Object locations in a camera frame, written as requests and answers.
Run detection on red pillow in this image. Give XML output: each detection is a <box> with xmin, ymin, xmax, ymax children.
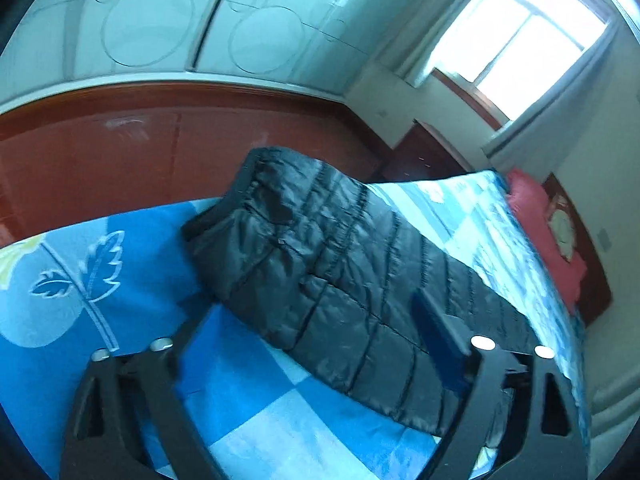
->
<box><xmin>506</xmin><ymin>169</ymin><xmax>588</xmax><ymax>311</ymax></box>

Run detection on dark wooden nightstand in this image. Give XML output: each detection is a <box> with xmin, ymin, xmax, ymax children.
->
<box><xmin>370</xmin><ymin>119</ymin><xmax>473</xmax><ymax>183</ymax></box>

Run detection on white and red wardrobe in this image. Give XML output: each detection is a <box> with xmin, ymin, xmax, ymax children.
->
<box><xmin>0</xmin><ymin>0</ymin><xmax>396</xmax><ymax>251</ymax></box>

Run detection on window with red-brown sill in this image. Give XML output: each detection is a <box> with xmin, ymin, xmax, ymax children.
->
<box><xmin>425</xmin><ymin>0</ymin><xmax>613</xmax><ymax>126</ymax></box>

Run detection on blue patterned bed sheet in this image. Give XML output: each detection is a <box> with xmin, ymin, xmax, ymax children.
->
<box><xmin>0</xmin><ymin>167</ymin><xmax>593</xmax><ymax>480</ymax></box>

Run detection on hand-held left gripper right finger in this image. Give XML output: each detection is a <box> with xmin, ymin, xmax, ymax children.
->
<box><xmin>409</xmin><ymin>292</ymin><xmax>592</xmax><ymax>480</ymax></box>

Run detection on cream printed cushion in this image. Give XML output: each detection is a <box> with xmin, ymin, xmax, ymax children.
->
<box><xmin>547</xmin><ymin>200</ymin><xmax>581</xmax><ymax>262</ymax></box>

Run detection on black puffer jacket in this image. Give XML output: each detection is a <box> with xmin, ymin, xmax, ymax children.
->
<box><xmin>181</xmin><ymin>146</ymin><xmax>543</xmax><ymax>438</ymax></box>

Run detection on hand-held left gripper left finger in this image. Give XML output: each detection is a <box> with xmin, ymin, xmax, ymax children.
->
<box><xmin>59</xmin><ymin>305</ymin><xmax>228</xmax><ymax>480</ymax></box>

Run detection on white curtain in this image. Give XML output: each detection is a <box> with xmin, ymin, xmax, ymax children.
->
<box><xmin>480</xmin><ymin>25</ymin><xmax>621</xmax><ymax>158</ymax></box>
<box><xmin>385</xmin><ymin>0</ymin><xmax>511</xmax><ymax>87</ymax></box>

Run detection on dark wooden headboard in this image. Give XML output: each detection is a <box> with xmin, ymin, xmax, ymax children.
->
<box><xmin>542</xmin><ymin>172</ymin><xmax>613</xmax><ymax>326</ymax></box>

